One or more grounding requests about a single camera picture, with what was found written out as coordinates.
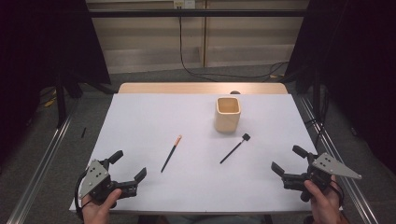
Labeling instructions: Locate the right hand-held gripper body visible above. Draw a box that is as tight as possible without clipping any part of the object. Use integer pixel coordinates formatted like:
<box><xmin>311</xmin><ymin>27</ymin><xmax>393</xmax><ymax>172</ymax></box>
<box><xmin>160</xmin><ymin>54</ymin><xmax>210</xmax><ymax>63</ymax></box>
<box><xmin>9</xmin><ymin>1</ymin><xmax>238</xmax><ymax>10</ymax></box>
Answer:
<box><xmin>281</xmin><ymin>152</ymin><xmax>363</xmax><ymax>203</ymax></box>

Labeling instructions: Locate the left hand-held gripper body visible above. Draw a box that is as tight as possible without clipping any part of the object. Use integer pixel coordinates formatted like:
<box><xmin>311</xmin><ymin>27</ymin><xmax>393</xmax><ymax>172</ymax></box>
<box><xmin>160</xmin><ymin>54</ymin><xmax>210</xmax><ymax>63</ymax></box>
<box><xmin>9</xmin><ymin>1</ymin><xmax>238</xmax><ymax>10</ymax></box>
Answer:
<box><xmin>78</xmin><ymin>159</ymin><xmax>138</xmax><ymax>203</ymax></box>

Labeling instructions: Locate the black stick with orange tip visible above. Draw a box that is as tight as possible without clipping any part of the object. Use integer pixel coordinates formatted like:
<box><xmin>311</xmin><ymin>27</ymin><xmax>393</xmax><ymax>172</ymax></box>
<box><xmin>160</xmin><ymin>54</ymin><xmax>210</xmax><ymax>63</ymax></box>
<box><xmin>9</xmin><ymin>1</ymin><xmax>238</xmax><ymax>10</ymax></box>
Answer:
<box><xmin>160</xmin><ymin>134</ymin><xmax>183</xmax><ymax>174</ymax></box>

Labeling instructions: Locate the black stick with square head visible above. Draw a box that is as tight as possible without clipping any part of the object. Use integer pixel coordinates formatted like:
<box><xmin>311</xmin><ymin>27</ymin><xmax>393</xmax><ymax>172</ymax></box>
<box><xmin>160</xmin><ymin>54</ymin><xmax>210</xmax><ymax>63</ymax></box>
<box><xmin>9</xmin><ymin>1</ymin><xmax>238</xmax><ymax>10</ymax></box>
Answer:
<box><xmin>219</xmin><ymin>133</ymin><xmax>251</xmax><ymax>165</ymax></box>

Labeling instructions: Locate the beige square cup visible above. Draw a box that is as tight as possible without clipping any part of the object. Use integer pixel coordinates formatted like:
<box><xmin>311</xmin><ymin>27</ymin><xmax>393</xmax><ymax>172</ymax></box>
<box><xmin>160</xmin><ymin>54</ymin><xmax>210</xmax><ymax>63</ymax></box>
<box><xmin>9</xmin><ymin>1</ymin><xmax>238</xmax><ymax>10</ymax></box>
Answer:
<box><xmin>214</xmin><ymin>96</ymin><xmax>242</xmax><ymax>134</ymax></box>

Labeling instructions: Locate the person's left hand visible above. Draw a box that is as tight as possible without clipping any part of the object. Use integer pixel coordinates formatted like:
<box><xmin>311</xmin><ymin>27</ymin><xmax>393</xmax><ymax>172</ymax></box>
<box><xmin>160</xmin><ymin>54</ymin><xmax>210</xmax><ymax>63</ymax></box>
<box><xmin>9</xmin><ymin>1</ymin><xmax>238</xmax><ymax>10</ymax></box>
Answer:
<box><xmin>81</xmin><ymin>188</ymin><xmax>123</xmax><ymax>224</ymax></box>

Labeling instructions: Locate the person's right hand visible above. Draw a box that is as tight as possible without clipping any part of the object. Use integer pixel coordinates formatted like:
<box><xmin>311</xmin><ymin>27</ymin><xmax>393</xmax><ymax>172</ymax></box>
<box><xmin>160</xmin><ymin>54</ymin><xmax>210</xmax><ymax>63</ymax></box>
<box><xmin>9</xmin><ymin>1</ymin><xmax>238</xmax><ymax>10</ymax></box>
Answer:
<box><xmin>304</xmin><ymin>175</ymin><xmax>347</xmax><ymax>224</ymax></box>

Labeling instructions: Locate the white table cover sheet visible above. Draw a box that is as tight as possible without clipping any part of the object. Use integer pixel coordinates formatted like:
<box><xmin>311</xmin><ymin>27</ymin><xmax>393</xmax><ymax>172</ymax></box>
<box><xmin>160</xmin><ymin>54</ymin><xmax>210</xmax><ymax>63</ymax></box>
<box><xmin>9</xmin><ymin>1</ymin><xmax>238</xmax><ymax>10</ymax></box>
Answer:
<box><xmin>68</xmin><ymin>92</ymin><xmax>344</xmax><ymax>216</ymax></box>

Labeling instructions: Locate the light wooden table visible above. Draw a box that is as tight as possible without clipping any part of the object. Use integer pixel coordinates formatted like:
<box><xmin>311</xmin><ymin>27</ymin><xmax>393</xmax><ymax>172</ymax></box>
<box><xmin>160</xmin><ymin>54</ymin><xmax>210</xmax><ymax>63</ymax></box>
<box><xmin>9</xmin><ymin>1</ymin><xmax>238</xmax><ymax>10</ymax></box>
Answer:
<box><xmin>118</xmin><ymin>82</ymin><xmax>289</xmax><ymax>95</ymax></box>

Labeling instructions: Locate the dark curtain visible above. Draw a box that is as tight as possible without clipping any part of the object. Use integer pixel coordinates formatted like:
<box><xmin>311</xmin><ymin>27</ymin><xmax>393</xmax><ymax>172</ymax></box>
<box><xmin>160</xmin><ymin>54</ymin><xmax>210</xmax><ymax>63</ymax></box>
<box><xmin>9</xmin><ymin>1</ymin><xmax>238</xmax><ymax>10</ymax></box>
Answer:
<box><xmin>284</xmin><ymin>0</ymin><xmax>396</xmax><ymax>178</ymax></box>
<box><xmin>0</xmin><ymin>0</ymin><xmax>112</xmax><ymax>169</ymax></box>

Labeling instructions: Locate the black horizontal bar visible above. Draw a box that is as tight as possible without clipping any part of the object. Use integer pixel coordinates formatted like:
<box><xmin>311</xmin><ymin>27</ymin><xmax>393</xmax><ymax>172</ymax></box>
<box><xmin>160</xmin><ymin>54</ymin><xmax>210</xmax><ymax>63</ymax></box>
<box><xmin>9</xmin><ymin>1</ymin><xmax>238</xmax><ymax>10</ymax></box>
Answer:
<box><xmin>88</xmin><ymin>8</ymin><xmax>307</xmax><ymax>18</ymax></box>

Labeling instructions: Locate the left hand-held gripper cable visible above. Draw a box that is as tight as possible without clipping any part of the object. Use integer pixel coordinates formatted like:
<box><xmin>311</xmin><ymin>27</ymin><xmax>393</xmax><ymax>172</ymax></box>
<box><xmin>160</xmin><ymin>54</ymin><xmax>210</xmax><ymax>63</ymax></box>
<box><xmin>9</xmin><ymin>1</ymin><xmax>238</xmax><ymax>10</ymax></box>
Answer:
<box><xmin>74</xmin><ymin>169</ymin><xmax>94</xmax><ymax>220</ymax></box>

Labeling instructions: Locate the hand-held gripper cable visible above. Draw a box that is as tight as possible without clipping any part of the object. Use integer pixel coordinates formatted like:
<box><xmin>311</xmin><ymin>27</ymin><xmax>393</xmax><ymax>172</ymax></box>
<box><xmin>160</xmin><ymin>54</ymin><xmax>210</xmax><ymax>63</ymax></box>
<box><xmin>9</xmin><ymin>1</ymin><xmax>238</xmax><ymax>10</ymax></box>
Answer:
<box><xmin>74</xmin><ymin>169</ymin><xmax>94</xmax><ymax>220</ymax></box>
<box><xmin>330</xmin><ymin>180</ymin><xmax>345</xmax><ymax>200</ymax></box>

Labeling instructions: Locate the right hand-held gripper cable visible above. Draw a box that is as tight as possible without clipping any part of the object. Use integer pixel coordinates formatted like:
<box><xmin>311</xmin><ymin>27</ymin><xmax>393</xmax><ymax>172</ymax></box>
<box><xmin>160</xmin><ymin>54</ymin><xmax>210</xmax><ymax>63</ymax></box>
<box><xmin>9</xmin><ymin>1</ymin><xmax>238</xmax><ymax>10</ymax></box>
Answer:
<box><xmin>330</xmin><ymin>180</ymin><xmax>345</xmax><ymax>200</ymax></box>

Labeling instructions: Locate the aluminium floor rail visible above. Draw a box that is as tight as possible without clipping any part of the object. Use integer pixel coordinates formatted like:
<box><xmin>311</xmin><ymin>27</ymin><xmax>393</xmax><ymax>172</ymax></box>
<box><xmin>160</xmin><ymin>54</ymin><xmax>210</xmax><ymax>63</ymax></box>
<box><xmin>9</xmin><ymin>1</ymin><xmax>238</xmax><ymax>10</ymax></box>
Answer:
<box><xmin>6</xmin><ymin>102</ymin><xmax>82</xmax><ymax>224</ymax></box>
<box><xmin>298</xmin><ymin>95</ymin><xmax>380</xmax><ymax>224</ymax></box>

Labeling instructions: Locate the black stand post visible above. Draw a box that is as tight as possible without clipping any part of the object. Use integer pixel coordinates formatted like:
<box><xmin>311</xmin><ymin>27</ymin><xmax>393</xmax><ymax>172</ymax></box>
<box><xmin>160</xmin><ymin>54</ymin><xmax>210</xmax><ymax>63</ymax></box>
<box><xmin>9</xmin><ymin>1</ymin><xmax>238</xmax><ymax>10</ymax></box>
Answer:
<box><xmin>54</xmin><ymin>71</ymin><xmax>68</xmax><ymax>129</ymax></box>

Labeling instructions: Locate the long black wall cable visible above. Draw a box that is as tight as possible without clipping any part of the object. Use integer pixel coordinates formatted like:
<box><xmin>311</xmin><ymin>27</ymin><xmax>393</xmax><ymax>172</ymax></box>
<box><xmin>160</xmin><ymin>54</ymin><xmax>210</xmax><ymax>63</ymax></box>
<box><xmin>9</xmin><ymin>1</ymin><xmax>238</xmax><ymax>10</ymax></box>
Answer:
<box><xmin>178</xmin><ymin>7</ymin><xmax>290</xmax><ymax>82</ymax></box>

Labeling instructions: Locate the white wall socket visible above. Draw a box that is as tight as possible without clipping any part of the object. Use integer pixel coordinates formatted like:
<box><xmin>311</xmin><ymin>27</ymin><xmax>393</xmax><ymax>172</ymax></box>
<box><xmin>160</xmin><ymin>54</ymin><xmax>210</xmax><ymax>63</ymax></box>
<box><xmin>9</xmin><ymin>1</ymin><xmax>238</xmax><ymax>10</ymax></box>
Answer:
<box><xmin>173</xmin><ymin>0</ymin><xmax>196</xmax><ymax>9</ymax></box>

